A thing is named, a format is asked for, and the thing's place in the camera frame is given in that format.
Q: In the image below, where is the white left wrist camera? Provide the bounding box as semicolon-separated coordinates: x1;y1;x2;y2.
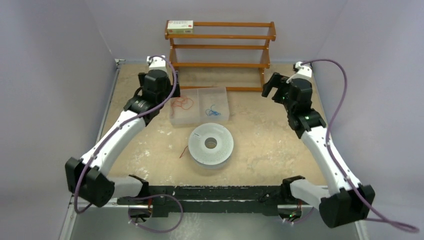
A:
146;55;167;72

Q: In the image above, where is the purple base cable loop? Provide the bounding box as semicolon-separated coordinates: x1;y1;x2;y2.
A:
127;195;185;235

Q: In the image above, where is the clear plastic divided tray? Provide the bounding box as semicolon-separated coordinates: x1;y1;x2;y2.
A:
169;87;230;126

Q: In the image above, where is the orange wooden shelf rack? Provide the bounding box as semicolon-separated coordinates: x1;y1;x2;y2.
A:
164;20;277;92

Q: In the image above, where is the white cardboard box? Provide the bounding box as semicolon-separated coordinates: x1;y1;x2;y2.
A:
166;20;194;35

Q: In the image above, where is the white plastic cable spool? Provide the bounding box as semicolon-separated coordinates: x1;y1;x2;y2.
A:
188;123;235;169

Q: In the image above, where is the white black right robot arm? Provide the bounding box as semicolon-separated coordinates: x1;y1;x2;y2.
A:
261;72;375;228

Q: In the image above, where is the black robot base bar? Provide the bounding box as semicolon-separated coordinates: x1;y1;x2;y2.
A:
117;175;309;219

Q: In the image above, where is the blue wire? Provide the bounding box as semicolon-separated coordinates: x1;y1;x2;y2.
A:
205;104;222;117

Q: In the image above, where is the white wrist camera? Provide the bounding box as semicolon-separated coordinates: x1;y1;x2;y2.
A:
146;55;167;72
286;61;313;84

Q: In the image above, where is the orange wire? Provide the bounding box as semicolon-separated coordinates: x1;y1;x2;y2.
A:
170;95;195;112

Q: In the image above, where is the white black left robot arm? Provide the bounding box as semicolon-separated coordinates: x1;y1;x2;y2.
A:
65;69;180;214

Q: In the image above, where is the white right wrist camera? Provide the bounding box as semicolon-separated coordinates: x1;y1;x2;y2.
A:
286;61;313;84

